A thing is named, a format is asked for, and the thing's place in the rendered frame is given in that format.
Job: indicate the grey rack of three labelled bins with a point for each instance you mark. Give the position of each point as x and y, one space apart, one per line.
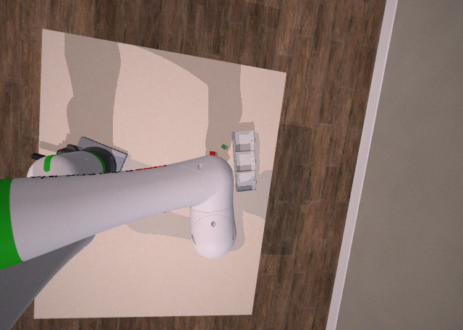
244 160

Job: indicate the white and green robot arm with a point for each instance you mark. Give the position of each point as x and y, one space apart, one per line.
66 199

